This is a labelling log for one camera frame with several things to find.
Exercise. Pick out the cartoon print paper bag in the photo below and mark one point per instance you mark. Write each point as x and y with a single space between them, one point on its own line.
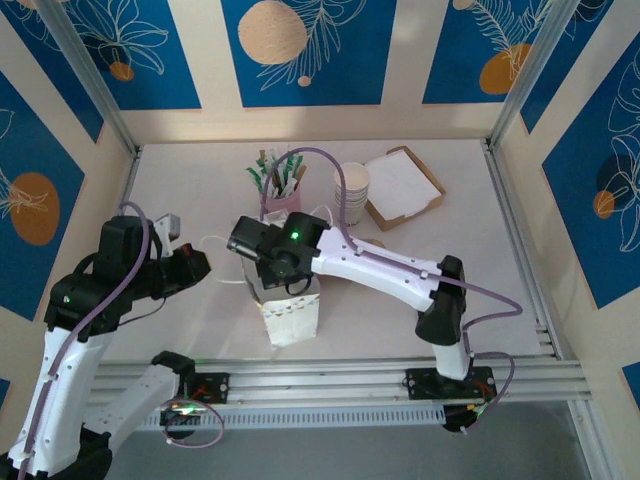
292 320

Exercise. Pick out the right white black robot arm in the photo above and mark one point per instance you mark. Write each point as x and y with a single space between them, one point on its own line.
380 270

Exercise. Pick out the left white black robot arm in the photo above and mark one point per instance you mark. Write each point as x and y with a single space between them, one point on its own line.
60 390

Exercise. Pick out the pink straw holder cup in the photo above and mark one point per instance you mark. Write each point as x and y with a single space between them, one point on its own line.
287 202

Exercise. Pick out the grey connector block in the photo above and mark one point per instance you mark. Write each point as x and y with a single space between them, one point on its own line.
170 225

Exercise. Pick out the green white wrapped straw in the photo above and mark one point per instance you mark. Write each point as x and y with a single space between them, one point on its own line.
255 179
265 167
281 175
298 170

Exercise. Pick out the brown cardboard cup carrier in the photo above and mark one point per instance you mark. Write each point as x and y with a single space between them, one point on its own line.
374 243

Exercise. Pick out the white paper cup stack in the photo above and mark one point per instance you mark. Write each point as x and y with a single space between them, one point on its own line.
356 180

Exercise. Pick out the flat white napkin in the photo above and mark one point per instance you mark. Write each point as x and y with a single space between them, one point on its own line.
400 185

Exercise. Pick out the brown cardboard napkin tray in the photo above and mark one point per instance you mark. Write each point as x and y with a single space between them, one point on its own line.
415 209

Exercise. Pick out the left aluminium table rail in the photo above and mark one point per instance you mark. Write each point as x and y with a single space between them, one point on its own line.
127 190

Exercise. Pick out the aluminium table rail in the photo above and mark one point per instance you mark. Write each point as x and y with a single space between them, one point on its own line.
127 190
498 170

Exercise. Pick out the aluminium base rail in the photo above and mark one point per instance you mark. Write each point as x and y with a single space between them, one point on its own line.
310 385

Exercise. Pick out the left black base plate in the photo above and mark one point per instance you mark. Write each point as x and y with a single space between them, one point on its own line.
215 387

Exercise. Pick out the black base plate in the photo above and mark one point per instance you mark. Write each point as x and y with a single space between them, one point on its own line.
420 385
215 387

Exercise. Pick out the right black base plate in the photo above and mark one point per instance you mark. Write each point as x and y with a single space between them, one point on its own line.
420 385

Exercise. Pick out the left aluminium frame post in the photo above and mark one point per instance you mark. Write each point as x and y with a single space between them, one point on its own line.
90 80

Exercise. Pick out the aluminium frame post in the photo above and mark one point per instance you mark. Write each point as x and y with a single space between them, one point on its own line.
90 80
535 70

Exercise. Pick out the right aluminium table rail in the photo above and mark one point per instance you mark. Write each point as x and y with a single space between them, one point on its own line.
498 170

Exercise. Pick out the right aluminium frame post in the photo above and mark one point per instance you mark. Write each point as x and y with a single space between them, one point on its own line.
535 70

